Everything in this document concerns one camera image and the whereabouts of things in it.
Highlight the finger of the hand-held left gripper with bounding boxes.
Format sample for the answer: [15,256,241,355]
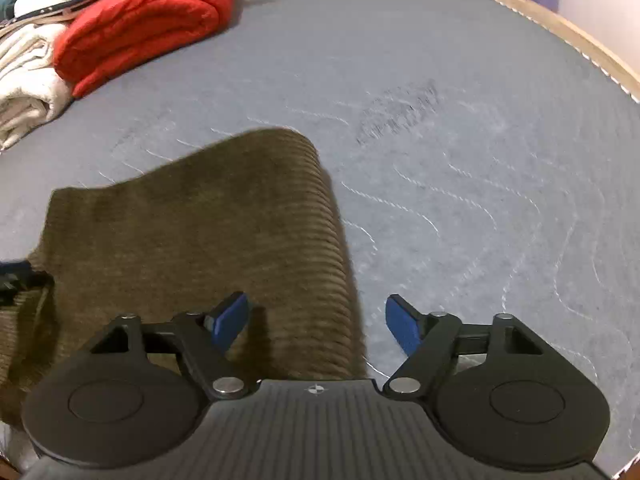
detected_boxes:
[0,259,54,307]

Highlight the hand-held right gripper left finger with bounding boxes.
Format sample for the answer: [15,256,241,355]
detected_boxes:
[90,291,249,402]

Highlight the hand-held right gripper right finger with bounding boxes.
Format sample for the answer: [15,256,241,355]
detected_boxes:
[384,294,549,402]

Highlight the olive corduroy pants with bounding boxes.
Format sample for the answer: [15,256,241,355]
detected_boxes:
[0,128,369,431]

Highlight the cream white folded cloth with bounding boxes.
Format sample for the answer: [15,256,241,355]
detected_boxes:
[0,0,168,152]

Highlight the blue-grey quilted mattress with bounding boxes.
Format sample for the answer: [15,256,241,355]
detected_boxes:
[0,0,640,480]

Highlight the red puffer jacket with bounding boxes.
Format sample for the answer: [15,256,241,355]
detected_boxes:
[52,0,236,100]

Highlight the wooden bed frame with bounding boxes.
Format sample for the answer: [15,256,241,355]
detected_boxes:
[435,0,640,103]

